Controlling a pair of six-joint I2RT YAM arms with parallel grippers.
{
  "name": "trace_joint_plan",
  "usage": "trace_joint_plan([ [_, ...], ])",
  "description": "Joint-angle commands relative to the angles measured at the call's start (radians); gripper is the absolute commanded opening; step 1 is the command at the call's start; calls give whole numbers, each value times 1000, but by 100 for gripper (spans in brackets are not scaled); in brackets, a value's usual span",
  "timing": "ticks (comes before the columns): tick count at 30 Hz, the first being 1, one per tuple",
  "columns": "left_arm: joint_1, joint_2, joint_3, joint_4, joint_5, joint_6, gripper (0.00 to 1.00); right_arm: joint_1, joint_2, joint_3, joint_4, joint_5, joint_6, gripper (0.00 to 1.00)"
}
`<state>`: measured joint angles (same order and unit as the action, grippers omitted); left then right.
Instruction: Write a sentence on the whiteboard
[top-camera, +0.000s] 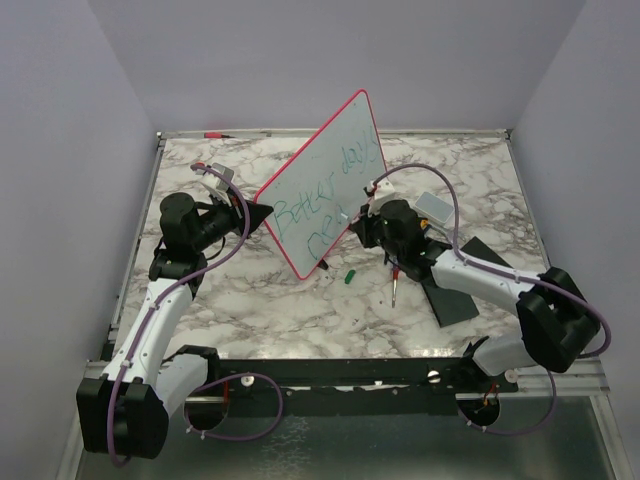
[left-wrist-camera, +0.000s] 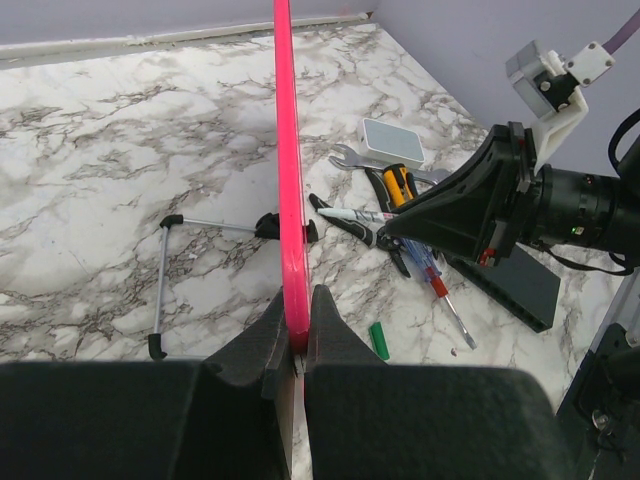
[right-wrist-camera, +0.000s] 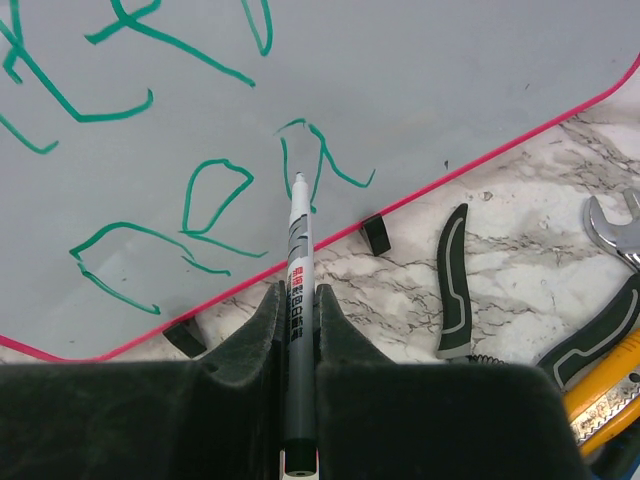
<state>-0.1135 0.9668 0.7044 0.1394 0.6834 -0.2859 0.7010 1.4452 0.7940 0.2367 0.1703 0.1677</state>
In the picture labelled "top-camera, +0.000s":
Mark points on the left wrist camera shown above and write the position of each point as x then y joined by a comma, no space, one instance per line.
215,180

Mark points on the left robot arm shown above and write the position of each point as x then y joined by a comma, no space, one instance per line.
125,412

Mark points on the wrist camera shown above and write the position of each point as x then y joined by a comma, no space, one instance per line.
215,180
378,194

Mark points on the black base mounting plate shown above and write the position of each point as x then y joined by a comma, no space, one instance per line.
343,387

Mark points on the grey white router box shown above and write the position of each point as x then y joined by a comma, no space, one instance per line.
434,209

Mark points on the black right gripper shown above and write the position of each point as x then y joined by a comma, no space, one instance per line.
363,226

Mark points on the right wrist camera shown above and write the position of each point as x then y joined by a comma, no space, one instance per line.
378,194

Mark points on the black flat box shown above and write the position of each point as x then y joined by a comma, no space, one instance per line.
450,306

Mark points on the pink framed whiteboard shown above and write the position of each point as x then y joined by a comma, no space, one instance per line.
324,177

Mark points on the blue transparent screwdriver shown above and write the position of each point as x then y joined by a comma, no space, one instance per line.
395,278

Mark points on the black network switch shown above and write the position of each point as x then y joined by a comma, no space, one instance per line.
478,251

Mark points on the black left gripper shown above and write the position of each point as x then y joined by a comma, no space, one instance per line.
257,212

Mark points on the green marker cap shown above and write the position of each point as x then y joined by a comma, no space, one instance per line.
349,277

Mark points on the aluminium frame rail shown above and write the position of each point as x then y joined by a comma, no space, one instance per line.
586,377

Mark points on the red marker at wall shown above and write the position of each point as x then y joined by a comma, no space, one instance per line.
217,135

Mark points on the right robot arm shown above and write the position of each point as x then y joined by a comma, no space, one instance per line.
555,323

